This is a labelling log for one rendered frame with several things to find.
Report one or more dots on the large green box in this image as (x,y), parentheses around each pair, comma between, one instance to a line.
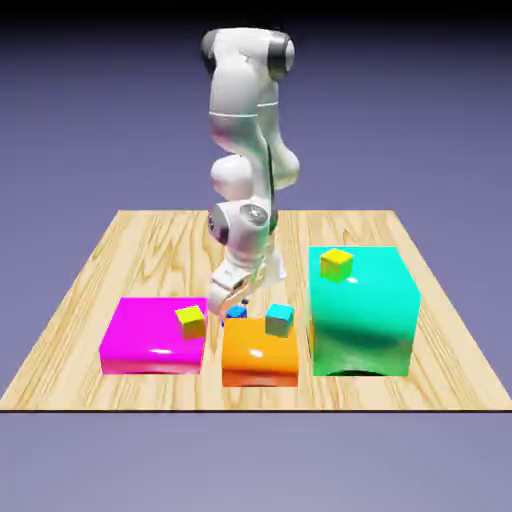
(368,312)

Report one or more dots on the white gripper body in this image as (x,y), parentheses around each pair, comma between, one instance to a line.
(224,288)

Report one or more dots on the large orange box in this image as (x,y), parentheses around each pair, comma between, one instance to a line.
(256,352)

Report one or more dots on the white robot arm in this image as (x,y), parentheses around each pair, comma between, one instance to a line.
(240,120)

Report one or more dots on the large magenta box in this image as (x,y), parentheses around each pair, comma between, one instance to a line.
(148,332)

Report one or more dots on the small cyan cube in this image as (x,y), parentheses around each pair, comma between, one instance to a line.
(279,320)

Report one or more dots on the small yellow cube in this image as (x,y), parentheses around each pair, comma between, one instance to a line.
(336,264)
(192,322)

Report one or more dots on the small blue cube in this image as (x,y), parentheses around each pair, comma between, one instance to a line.
(236,311)

